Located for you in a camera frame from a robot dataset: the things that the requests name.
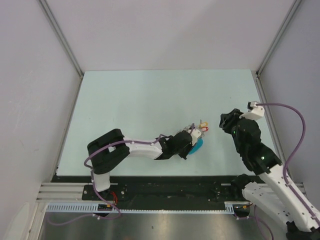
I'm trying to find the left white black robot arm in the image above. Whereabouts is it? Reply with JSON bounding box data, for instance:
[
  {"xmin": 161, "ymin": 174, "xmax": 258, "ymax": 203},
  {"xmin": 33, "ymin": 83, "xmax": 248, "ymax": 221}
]
[{"xmin": 84, "ymin": 125, "xmax": 204, "ymax": 200}]

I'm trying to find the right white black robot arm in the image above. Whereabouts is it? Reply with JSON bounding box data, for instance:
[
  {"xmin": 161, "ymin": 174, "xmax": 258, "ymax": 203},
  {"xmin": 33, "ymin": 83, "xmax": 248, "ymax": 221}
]
[{"xmin": 219, "ymin": 102, "xmax": 320, "ymax": 240}]

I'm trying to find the yellow key tag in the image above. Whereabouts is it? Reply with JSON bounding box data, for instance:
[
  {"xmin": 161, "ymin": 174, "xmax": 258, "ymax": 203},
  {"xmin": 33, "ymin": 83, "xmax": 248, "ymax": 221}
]
[{"xmin": 199, "ymin": 121, "xmax": 208, "ymax": 128}]

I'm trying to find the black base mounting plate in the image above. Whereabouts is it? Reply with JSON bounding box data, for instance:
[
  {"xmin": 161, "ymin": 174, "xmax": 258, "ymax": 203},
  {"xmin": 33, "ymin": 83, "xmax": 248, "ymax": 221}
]
[{"xmin": 51, "ymin": 175, "xmax": 262, "ymax": 210}]

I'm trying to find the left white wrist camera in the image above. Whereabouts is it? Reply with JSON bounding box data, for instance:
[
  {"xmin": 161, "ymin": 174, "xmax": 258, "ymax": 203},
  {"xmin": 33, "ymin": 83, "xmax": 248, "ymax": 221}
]
[{"xmin": 190, "ymin": 128, "xmax": 203, "ymax": 146}]

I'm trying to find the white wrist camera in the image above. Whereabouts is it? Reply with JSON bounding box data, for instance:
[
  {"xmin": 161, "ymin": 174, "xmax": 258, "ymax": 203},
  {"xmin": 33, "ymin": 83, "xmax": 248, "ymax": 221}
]
[
  {"xmin": 190, "ymin": 128, "xmax": 203, "ymax": 146},
  {"xmin": 239, "ymin": 101, "xmax": 265, "ymax": 121}
]

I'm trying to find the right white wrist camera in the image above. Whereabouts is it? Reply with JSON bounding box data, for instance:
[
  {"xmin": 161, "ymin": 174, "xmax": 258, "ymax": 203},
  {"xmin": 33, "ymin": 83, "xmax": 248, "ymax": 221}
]
[{"xmin": 239, "ymin": 101, "xmax": 265, "ymax": 121}]

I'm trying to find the white slotted cable duct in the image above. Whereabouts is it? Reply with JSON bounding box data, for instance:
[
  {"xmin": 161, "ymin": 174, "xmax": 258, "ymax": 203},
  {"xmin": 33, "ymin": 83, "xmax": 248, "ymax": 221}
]
[{"xmin": 46, "ymin": 202, "xmax": 240, "ymax": 215}]

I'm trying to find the right aluminium frame post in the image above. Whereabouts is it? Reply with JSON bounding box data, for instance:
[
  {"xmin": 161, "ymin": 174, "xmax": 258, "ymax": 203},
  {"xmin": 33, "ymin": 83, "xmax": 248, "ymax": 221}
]
[{"xmin": 255, "ymin": 0, "xmax": 304, "ymax": 77}]

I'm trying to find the aluminium frame post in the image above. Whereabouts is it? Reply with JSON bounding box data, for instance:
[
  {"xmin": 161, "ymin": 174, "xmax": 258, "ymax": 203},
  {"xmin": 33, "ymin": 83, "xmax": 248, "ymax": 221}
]
[
  {"xmin": 36, "ymin": 0, "xmax": 84, "ymax": 79},
  {"xmin": 255, "ymin": 0, "xmax": 304, "ymax": 77}
]

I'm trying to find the left aluminium frame post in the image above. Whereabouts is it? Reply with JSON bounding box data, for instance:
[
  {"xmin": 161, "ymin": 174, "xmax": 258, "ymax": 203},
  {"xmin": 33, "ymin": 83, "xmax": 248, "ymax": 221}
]
[{"xmin": 36, "ymin": 0, "xmax": 84, "ymax": 79}]

